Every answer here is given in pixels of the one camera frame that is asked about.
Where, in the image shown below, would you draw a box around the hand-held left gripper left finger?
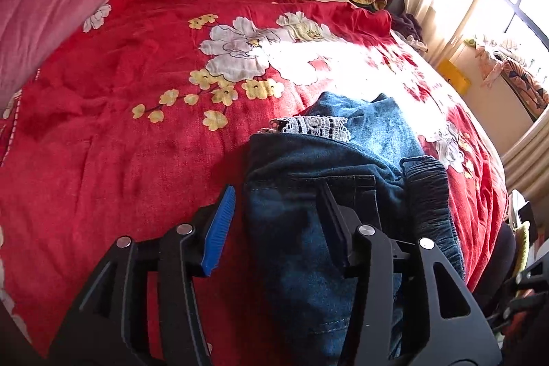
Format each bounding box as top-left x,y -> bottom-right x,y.
47,185 -> 236,366

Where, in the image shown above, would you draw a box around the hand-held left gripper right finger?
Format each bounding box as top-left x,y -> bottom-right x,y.
319,181 -> 502,366

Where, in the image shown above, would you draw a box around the blue denim pants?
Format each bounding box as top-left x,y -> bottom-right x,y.
244,92 -> 466,366

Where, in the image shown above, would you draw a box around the red floral blanket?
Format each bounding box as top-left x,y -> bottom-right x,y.
0,0 -> 509,358

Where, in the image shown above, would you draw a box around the yellow box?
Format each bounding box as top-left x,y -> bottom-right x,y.
437,59 -> 471,93

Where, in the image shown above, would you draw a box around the dark purple clothing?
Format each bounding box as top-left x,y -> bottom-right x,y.
390,12 -> 427,51

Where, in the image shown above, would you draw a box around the patterned pink cloth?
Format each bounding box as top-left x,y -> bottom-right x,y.
465,34 -> 549,120

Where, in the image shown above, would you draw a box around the pink quilt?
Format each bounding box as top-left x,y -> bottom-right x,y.
0,0 -> 183,109

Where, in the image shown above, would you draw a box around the window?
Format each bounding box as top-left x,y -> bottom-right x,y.
491,0 -> 549,49

